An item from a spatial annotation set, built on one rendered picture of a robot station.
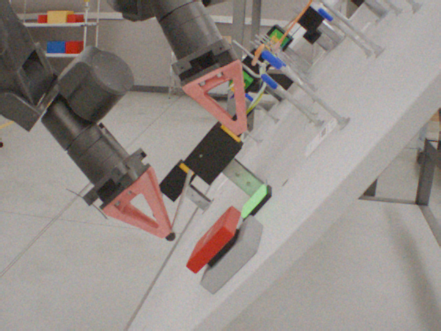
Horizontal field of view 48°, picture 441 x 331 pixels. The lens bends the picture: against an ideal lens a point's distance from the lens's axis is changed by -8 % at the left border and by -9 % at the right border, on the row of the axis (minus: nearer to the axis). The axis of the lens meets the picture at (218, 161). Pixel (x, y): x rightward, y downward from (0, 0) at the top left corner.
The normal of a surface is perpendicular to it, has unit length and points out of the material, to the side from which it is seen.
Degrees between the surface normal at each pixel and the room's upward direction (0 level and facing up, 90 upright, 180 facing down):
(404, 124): 90
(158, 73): 90
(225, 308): 90
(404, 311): 0
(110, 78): 47
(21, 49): 75
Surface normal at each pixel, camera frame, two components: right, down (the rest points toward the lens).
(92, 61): 0.66, -0.51
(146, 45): -0.09, 0.26
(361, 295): 0.06, -0.96
